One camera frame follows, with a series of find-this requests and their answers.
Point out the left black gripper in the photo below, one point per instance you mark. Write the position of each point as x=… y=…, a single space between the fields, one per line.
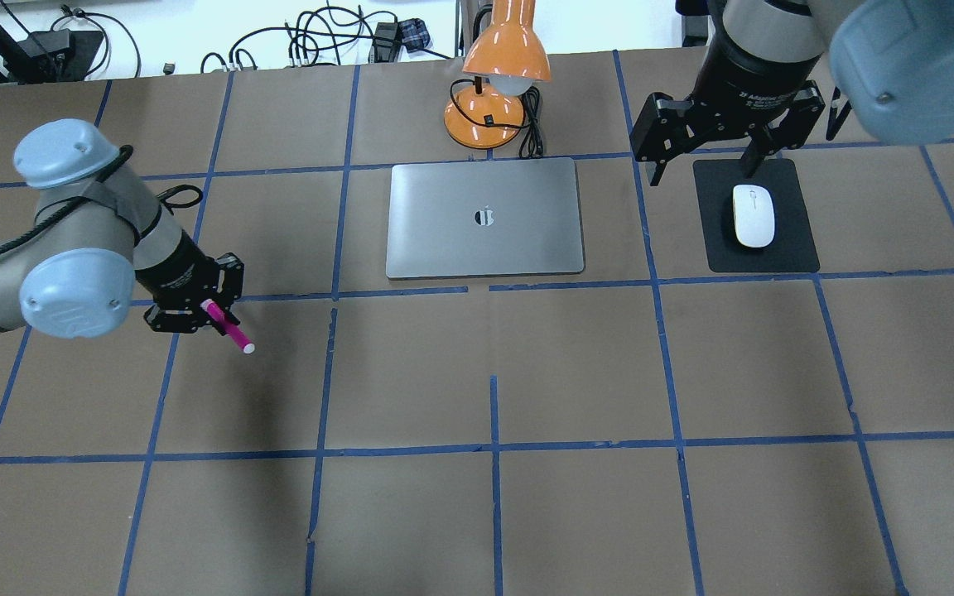
x=177 y=271

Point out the white computer mouse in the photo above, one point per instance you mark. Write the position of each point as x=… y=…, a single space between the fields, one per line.
x=753 y=218

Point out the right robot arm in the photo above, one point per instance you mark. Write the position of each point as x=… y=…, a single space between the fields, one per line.
x=888 y=63

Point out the silver laptop notebook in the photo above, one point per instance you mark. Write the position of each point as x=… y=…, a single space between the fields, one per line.
x=484 y=218

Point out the orange desk lamp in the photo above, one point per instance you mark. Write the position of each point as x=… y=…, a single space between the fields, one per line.
x=495 y=100

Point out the pink marker pen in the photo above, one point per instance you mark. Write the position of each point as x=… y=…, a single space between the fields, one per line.
x=227 y=325

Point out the black mousepad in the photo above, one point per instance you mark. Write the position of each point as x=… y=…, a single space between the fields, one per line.
x=793 y=249

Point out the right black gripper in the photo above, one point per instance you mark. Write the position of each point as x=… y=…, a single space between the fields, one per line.
x=749 y=79

